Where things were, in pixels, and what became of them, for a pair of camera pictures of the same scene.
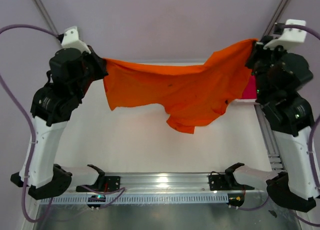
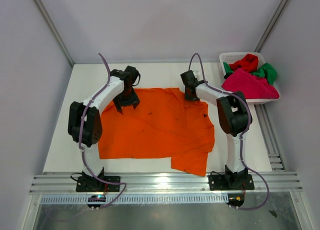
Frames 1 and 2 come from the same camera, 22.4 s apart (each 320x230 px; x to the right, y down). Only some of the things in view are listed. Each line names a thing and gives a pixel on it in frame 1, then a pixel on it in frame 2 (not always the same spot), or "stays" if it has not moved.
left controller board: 101,198 stays
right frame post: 279,13 stays
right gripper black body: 256,57 → 191,97
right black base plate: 226,181 stays
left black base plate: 105,183 stays
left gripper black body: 96,64 → 126,101
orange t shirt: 187,94 → 164,125
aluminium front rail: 141,183 stays
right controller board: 236,199 stays
